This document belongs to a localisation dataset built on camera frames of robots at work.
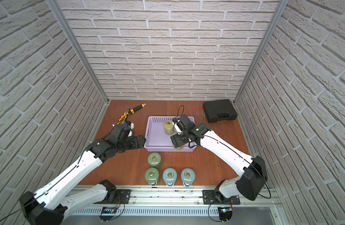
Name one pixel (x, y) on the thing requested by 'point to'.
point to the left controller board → (108, 210)
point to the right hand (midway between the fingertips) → (181, 137)
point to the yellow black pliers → (124, 115)
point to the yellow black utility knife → (131, 111)
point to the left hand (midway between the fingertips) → (141, 138)
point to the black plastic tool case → (219, 110)
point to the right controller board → (225, 213)
